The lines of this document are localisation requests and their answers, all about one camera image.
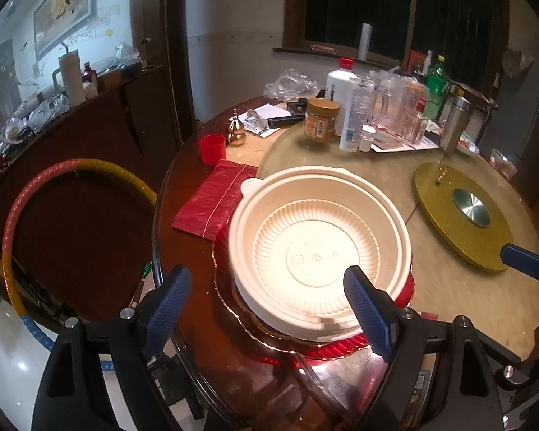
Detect dark wooden sideboard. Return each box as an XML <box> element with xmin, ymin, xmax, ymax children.
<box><xmin>0</xmin><ymin>63</ymin><xmax>183</xmax><ymax>319</ymax></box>

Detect cream tumbler with handle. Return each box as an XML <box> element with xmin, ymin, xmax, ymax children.
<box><xmin>53</xmin><ymin>51</ymin><xmax>87</xmax><ymax>107</ymax></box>

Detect crumpled clear plastic wrap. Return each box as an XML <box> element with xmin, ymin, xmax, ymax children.
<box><xmin>263</xmin><ymin>68</ymin><xmax>319</xmax><ymax>102</ymax></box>

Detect multicoloured hula hoop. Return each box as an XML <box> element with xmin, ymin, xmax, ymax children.
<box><xmin>1</xmin><ymin>158</ymin><xmax>159</xmax><ymax>371</ymax></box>

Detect stainless steel thermos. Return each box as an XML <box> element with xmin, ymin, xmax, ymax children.
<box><xmin>439</xmin><ymin>95</ymin><xmax>472</xmax><ymax>153</ymax></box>

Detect white bottle red cap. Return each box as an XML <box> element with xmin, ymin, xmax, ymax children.
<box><xmin>326</xmin><ymin>57</ymin><xmax>358</xmax><ymax>138</ymax></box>

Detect dark window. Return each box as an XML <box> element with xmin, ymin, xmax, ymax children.
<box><xmin>284</xmin><ymin>0</ymin><xmax>510</xmax><ymax>70</ymax></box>

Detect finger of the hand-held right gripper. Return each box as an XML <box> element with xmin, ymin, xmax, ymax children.
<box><xmin>489</xmin><ymin>341</ymin><xmax>539</xmax><ymax>416</ymax></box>
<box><xmin>499</xmin><ymin>241</ymin><xmax>539</xmax><ymax>281</ymax></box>

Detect gold gourd ornament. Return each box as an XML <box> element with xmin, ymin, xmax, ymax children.
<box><xmin>227</xmin><ymin>108</ymin><xmax>247</xmax><ymax>147</ymax></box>

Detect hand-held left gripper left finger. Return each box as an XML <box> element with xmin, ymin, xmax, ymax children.
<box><xmin>31</xmin><ymin>265</ymin><xmax>194</xmax><ymax>431</ymax></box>

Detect gold glitter turntable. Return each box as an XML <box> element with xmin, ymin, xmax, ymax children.
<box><xmin>414</xmin><ymin>162</ymin><xmax>513</xmax><ymax>272</ymax></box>

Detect green plastic bottle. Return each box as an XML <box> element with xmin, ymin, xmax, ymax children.
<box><xmin>424</xmin><ymin>55</ymin><xmax>450</xmax><ymax>120</ymax></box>

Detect clear plastic container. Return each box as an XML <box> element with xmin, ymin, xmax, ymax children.
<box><xmin>489</xmin><ymin>148</ymin><xmax>518</xmax><ymax>179</ymax></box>

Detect white pill bottle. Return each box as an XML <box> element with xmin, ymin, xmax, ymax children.
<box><xmin>358</xmin><ymin>125</ymin><xmax>377</xmax><ymax>152</ymax></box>

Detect white lotion tube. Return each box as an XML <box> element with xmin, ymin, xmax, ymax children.
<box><xmin>339</xmin><ymin>77</ymin><xmax>377</xmax><ymax>152</ymax></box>

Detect red box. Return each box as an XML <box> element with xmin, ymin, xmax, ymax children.
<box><xmin>406</xmin><ymin>49</ymin><xmax>427</xmax><ymax>75</ymax></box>

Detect white roll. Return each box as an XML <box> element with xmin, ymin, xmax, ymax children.
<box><xmin>357</xmin><ymin>22</ymin><xmax>371</xmax><ymax>61</ymax></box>

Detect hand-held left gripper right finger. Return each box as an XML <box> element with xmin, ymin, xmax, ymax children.
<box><xmin>342</xmin><ymin>265</ymin><xmax>506</xmax><ymax>431</ymax></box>

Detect brown bottle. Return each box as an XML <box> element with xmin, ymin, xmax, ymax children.
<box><xmin>82</xmin><ymin>62</ymin><xmax>98</xmax><ymax>99</ymax></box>

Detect crumpled plastic bag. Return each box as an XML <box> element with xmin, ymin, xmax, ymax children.
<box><xmin>503</xmin><ymin>47</ymin><xmax>535</xmax><ymax>77</ymax></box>

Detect red plastic bag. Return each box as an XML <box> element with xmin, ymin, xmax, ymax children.
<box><xmin>171</xmin><ymin>159</ymin><xmax>259</xmax><ymax>240</ymax></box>

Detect black flat device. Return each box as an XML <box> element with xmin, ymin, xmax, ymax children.
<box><xmin>267</xmin><ymin>115</ymin><xmax>306</xmax><ymax>129</ymax></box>

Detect worn book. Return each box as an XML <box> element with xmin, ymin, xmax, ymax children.
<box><xmin>373</xmin><ymin>134</ymin><xmax>407</xmax><ymax>150</ymax></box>

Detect peanut butter jar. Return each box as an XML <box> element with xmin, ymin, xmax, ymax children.
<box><xmin>304</xmin><ymin>98</ymin><xmax>341</xmax><ymax>142</ymax></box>

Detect black rectangular case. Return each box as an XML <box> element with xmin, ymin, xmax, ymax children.
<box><xmin>286</xmin><ymin>98</ymin><xmax>317</xmax><ymax>115</ymax></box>

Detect red plastic cup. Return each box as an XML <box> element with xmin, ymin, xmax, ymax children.
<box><xmin>199</xmin><ymin>135</ymin><xmax>227</xmax><ymax>165</ymax></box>

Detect printed paper sheets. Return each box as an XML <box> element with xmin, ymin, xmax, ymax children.
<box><xmin>370</xmin><ymin>132</ymin><xmax>441</xmax><ymax>153</ymax></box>

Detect clear plastic bag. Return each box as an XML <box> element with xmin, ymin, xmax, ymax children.
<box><xmin>388</xmin><ymin>72</ymin><xmax>427</xmax><ymax>140</ymax></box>

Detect foil blister pack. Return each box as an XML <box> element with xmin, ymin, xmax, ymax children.
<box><xmin>245</xmin><ymin>116</ymin><xmax>270</xmax><ymax>136</ymax></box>

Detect white paper sheet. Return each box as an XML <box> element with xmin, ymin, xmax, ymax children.
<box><xmin>245</xmin><ymin>103</ymin><xmax>292</xmax><ymax>138</ymax></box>

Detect framed wall painting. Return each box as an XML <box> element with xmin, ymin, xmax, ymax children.
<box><xmin>32</xmin><ymin>0</ymin><xmax>95</xmax><ymax>48</ymax></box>

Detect grey refrigerator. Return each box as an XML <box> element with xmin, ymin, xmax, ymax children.
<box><xmin>494</xmin><ymin>49</ymin><xmax>539</xmax><ymax>207</ymax></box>

